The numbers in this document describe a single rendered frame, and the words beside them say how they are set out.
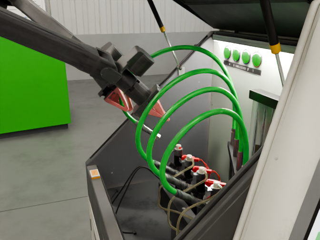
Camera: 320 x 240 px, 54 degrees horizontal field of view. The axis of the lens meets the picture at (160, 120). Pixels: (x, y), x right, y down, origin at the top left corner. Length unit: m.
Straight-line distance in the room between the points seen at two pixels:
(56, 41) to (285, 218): 0.62
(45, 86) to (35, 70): 0.23
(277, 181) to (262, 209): 0.07
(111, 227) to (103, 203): 0.13
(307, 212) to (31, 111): 3.92
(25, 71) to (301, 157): 3.80
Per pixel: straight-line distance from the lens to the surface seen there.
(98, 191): 1.12
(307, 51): 0.63
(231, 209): 0.72
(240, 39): 1.11
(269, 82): 1.04
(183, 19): 8.00
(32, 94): 4.23
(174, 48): 0.99
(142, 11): 7.66
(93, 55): 0.82
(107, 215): 1.00
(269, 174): 0.66
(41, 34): 0.79
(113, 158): 1.30
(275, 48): 0.66
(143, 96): 0.89
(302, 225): 0.60
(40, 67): 4.17
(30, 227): 2.65
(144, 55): 0.86
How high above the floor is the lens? 1.53
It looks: 19 degrees down
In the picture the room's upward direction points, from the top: straight up
